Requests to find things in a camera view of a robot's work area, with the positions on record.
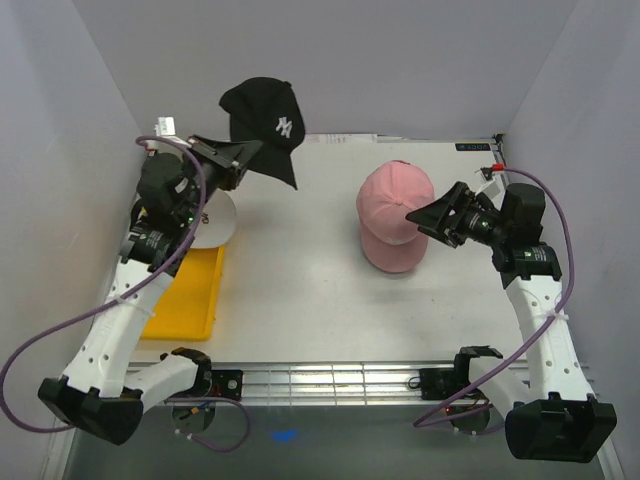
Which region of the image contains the paper sheet at back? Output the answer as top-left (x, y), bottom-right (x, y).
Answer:
top-left (304, 133), bottom-right (378, 145)

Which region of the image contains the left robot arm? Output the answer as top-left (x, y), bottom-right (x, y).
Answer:
top-left (38, 135), bottom-right (262, 445)

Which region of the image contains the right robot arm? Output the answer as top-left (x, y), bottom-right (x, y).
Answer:
top-left (406, 182), bottom-right (617, 463)

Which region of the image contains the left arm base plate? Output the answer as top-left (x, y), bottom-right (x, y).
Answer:
top-left (205, 369), bottom-right (244, 401)

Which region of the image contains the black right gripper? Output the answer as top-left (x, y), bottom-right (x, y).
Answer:
top-left (404, 182), bottom-right (508, 249)

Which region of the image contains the yellow tray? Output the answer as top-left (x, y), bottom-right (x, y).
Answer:
top-left (141, 246), bottom-right (226, 342)

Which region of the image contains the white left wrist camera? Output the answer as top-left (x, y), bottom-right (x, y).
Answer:
top-left (154, 116), bottom-right (177, 140)

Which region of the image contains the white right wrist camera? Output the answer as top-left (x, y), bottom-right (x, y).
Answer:
top-left (477, 163), bottom-right (504, 200)

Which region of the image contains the black logo sticker right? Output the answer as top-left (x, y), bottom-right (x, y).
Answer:
top-left (455, 143), bottom-right (491, 152)

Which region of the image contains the aluminium table frame rail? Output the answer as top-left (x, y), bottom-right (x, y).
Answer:
top-left (124, 362), bottom-right (601, 409)

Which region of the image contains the white cap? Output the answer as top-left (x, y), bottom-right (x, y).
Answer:
top-left (191, 190), bottom-right (236, 249)

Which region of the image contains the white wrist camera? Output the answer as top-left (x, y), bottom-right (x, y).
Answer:
top-left (477, 163), bottom-right (504, 200)
top-left (154, 116), bottom-right (177, 140)

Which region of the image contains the pink cap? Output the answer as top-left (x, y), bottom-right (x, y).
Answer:
top-left (356, 160), bottom-right (435, 274)

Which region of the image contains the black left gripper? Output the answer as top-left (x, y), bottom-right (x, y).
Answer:
top-left (175, 135), bottom-right (261, 226)

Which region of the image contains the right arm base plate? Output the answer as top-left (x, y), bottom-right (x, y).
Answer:
top-left (407, 367), bottom-right (470, 400)

